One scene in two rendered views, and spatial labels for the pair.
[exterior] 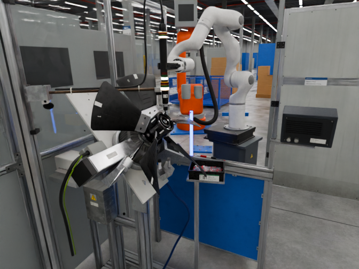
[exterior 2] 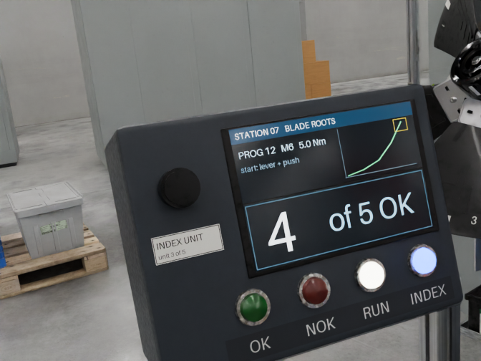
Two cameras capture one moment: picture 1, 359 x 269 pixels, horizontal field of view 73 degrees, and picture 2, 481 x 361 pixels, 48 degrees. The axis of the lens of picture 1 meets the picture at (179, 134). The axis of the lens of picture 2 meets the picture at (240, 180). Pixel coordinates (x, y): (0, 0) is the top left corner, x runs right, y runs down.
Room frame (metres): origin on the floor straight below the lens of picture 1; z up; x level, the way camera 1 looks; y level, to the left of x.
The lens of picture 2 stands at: (1.59, -1.05, 1.30)
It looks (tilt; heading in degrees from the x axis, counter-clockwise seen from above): 14 degrees down; 134
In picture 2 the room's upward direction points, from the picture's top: 6 degrees counter-clockwise
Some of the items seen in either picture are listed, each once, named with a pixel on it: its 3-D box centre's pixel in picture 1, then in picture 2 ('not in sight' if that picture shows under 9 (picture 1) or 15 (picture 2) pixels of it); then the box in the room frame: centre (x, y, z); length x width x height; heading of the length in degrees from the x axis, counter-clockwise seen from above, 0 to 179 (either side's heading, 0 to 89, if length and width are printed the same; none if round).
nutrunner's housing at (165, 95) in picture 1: (164, 66); not in sight; (1.29, 0.07, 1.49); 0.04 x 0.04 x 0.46
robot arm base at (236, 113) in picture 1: (236, 116); not in sight; (1.79, -0.44, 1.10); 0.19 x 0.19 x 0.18
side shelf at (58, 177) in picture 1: (85, 169); not in sight; (1.44, 0.62, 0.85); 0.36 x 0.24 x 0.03; 153
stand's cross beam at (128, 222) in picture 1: (127, 222); not in sight; (1.27, 0.33, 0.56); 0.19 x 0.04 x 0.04; 63
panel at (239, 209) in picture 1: (204, 208); not in sight; (1.57, -0.18, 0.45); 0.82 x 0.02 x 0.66; 63
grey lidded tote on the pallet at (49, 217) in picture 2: not in sight; (47, 218); (-1.73, 0.51, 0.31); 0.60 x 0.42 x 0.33; 160
